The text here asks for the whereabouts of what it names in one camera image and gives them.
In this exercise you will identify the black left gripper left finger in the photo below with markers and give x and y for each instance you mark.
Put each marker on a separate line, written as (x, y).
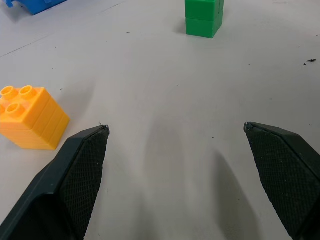
(62, 185)

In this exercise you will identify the green toy brick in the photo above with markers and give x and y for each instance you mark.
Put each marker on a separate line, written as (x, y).
(202, 17)

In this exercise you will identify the blue plastic object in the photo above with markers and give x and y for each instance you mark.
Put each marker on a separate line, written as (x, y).
(37, 5)

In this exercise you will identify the yellow toy brick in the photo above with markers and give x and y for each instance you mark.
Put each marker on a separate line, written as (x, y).
(30, 120)

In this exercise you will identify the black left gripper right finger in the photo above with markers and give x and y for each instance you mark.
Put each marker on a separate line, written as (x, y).
(287, 175)

